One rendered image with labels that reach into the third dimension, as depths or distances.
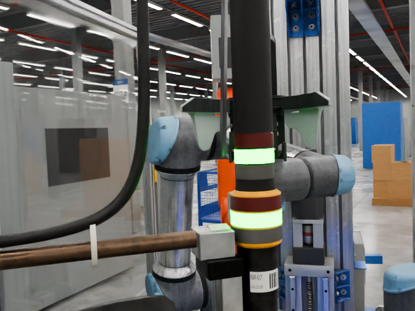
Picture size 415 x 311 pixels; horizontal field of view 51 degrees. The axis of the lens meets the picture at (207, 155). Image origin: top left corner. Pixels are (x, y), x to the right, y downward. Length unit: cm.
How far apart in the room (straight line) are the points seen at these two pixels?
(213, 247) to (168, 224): 77
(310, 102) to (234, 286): 22
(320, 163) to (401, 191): 895
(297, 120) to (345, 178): 31
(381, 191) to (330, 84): 852
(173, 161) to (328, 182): 41
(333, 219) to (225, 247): 100
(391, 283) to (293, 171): 56
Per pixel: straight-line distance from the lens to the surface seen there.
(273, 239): 37
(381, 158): 968
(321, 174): 78
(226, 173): 457
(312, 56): 134
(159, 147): 103
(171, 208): 110
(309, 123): 50
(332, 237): 136
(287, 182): 74
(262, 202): 36
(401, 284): 121
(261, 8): 37
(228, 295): 37
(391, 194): 974
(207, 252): 36
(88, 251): 35
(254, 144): 36
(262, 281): 38
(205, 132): 51
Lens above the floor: 163
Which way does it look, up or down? 3 degrees down
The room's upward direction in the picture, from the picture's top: 2 degrees counter-clockwise
